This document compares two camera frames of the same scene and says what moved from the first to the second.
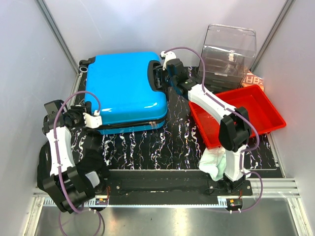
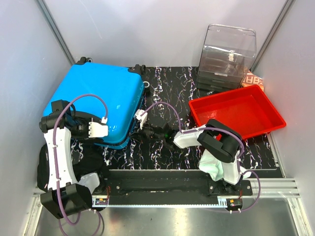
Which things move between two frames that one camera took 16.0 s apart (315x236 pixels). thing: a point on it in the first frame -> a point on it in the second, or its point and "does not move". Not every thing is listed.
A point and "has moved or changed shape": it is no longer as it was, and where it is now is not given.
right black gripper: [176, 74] -> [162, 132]
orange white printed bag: [250, 79] does not move
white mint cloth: [213, 161] does not move
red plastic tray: [264, 116] does not move
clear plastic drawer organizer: [229, 52] does not move
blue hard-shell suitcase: [117, 87] has moved or changed shape
